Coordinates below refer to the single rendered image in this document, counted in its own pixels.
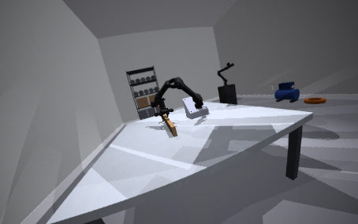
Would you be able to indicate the brown wooden board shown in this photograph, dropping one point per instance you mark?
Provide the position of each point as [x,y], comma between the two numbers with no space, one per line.
[170,125]

